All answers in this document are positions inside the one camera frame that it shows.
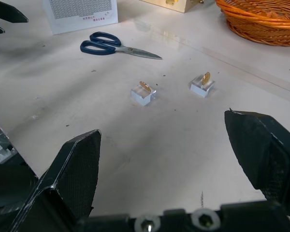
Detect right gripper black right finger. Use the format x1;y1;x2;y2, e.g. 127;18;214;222
224;108;290;224

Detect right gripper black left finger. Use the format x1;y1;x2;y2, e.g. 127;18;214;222
11;129;102;232

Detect clear plastic strip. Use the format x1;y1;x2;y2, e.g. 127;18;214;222
200;44;290;101

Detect white printed box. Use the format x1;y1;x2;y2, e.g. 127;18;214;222
43;0;119;35

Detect small white device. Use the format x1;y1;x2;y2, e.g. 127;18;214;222
0;143;16;165

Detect clear block with ring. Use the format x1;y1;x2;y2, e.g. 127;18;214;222
130;84;158;107
189;74;216;98

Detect gold coin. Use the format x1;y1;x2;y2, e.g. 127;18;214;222
202;71;211;86
139;81;152;93

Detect orange wicker basket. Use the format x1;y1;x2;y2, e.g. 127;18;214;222
215;0;290;47

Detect light wooden box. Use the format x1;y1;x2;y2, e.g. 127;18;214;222
139;0;205;14

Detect blue-handled scissors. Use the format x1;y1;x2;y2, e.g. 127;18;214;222
80;31;163;60

